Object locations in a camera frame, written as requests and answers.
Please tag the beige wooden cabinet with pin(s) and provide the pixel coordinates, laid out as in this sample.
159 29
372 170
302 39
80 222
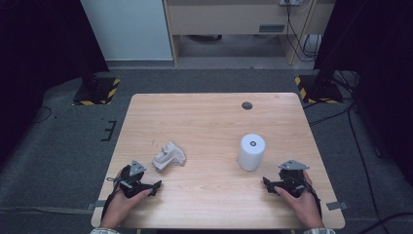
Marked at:
227 19

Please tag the white cylindrical device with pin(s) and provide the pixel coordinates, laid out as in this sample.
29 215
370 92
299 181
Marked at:
250 152

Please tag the grey tape strip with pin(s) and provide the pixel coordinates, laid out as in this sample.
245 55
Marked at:
337 205
97 204

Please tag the striped black stand base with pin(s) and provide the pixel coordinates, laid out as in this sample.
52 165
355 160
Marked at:
319 92
97 94

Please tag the white quilted cloth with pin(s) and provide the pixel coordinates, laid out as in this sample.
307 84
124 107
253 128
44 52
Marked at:
168 157

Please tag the dark curtain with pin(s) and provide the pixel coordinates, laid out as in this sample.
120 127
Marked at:
380 48
39 65

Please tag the white panel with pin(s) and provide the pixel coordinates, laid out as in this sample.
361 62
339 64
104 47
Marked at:
126 29

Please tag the person's right hand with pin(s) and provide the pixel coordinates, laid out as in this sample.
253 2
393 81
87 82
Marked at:
305 204

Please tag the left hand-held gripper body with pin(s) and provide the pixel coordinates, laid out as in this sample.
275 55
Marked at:
131 187

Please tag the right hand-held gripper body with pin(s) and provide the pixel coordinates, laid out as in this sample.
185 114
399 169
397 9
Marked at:
292 182

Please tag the person's left hand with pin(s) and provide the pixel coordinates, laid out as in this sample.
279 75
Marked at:
120 208

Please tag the grey round table grommet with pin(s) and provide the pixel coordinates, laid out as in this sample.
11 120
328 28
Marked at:
247 105

